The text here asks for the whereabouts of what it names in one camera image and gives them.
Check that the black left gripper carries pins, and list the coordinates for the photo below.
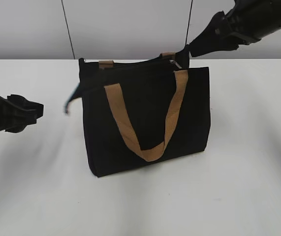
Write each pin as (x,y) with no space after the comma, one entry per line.
(14,117)

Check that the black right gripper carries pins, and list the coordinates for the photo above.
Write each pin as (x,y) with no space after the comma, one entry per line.
(226,31)

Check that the black bag with tan handles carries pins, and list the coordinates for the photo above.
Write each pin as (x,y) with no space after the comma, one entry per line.
(141,113)

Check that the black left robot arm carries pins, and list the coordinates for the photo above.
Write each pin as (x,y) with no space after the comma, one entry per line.
(16,113)

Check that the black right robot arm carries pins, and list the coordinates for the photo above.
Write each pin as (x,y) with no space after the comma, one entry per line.
(270,21)

